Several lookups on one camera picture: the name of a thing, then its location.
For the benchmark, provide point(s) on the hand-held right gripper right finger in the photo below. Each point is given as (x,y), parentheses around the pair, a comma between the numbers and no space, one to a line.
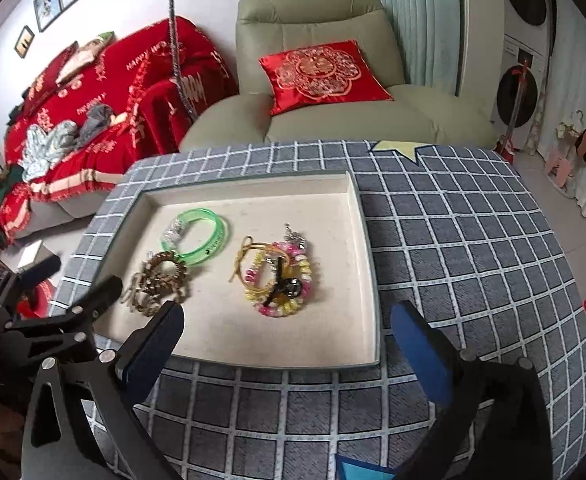
(418,355)

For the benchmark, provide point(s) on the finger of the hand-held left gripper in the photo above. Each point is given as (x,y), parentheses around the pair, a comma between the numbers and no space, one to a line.
(43,267)
(100,300)

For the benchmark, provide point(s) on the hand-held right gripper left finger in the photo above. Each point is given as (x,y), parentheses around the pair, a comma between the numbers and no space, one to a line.
(153,355)

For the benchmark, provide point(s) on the beige flocked jewelry tray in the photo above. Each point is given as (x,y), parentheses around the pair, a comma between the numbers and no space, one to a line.
(253,340)

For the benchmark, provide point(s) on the silver charm cluster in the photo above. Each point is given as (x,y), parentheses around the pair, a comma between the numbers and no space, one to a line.
(295,240)

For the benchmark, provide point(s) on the white cardboard box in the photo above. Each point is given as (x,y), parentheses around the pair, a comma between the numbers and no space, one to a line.
(28,252)

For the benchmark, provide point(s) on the red round box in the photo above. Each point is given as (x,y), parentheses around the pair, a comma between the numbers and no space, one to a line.
(33,302)

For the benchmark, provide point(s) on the grey sofa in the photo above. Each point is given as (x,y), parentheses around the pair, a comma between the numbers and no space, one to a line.
(58,212)

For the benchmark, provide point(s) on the dark green cloth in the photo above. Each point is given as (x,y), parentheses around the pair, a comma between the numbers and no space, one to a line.
(0,200)

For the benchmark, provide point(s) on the grey checked tablecloth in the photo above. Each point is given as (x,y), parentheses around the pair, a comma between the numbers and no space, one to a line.
(473,260)

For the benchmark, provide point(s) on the light grey garment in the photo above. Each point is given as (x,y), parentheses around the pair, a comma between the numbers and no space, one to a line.
(48,150)

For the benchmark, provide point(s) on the blue paper star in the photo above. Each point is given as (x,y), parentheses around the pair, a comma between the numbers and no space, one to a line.
(363,470)

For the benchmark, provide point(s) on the dark grey garment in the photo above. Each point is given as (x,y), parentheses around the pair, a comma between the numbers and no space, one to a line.
(95,122)

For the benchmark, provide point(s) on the plain red cushion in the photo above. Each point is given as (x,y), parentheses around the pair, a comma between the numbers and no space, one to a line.
(48,75)

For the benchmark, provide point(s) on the red printed blanket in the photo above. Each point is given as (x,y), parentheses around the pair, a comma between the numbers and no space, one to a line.
(123,85)

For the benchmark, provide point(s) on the yellow paper star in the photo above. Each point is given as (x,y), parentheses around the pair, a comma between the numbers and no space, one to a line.
(398,149)

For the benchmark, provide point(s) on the red fringed cushion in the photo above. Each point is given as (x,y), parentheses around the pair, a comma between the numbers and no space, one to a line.
(145,85)

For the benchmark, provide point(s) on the white and green cushion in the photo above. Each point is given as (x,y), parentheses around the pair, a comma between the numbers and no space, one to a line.
(85,55)

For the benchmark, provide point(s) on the small pink hangers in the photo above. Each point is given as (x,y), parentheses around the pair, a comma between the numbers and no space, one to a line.
(560,167)

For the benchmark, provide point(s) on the red hanging ornament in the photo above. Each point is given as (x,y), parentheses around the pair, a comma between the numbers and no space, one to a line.
(515,105)

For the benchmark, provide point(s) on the silver gooseneck stand pole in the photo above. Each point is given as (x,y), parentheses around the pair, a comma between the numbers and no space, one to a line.
(173,25)

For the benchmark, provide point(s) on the white washing machine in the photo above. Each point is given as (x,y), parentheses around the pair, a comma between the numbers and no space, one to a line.
(518,90)

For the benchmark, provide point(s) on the red embroidered cushion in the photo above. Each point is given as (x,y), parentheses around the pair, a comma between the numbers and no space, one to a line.
(323,75)

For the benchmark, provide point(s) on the pale blue curtain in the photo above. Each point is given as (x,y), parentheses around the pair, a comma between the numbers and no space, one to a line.
(418,20)

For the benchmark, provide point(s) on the pale green armchair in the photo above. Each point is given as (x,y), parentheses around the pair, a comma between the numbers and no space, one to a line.
(313,15)

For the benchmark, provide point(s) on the small framed wall picture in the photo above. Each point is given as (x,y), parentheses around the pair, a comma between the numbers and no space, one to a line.
(24,41)

